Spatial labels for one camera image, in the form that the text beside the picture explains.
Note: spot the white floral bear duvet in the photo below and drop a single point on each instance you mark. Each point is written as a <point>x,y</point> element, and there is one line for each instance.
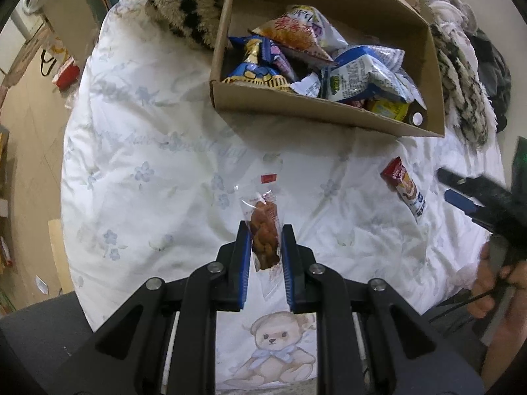
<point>154,180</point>

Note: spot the dark clothes pile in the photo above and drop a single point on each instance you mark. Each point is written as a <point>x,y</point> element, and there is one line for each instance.
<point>494,75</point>

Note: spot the red box on floor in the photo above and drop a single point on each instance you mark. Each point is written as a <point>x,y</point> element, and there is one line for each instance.
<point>67,75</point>

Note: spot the red white cake snack packet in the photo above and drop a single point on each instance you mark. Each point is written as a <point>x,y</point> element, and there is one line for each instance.
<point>396,175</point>

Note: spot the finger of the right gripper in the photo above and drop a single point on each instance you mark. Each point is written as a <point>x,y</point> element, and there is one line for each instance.
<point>463,203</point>
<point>465,180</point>

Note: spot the colourful red chip bag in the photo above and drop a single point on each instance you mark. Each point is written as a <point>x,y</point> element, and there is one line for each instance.
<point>303,30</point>

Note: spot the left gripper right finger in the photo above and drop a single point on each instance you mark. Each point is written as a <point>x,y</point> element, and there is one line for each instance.
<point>296,261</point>

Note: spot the yellow snack packet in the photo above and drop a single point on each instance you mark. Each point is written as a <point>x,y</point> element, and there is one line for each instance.
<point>388,109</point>

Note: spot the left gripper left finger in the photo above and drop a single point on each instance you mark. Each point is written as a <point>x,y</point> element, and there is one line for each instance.
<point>235,258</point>

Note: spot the brown cardboard box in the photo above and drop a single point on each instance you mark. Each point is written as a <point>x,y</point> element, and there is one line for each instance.
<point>391,23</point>

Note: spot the person's right hand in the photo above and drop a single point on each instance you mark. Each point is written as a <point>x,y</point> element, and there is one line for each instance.
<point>515,275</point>

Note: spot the blue silver snack packet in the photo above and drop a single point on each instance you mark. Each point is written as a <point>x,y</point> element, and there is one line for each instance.
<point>309,86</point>

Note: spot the blue gold snack packet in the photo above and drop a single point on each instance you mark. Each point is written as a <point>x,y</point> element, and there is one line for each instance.
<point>263,65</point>

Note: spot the clear fried twist packet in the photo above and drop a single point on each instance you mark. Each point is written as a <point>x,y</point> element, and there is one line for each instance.
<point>259,203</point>

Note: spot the large white blue snack bag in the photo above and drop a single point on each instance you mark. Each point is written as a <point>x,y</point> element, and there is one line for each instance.
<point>362,72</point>

